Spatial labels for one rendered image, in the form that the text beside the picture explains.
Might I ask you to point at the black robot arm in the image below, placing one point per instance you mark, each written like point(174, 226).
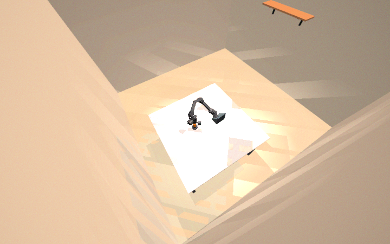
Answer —
point(193, 117)

